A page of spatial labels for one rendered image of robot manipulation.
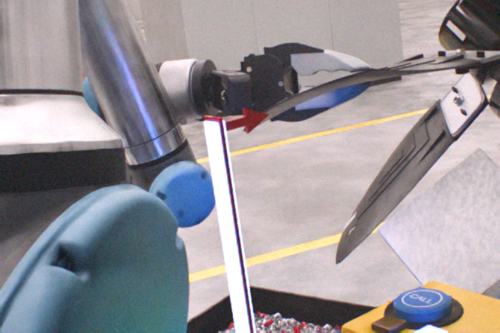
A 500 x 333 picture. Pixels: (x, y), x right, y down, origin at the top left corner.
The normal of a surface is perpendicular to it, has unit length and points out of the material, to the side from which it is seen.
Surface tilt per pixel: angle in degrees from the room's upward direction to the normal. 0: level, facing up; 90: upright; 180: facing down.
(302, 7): 90
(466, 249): 55
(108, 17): 89
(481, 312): 0
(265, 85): 84
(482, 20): 69
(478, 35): 80
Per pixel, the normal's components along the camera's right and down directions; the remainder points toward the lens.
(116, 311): 0.93, 0.08
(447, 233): -0.33, -0.34
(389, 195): -0.81, -0.55
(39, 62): 0.78, -0.04
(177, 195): 0.40, 0.15
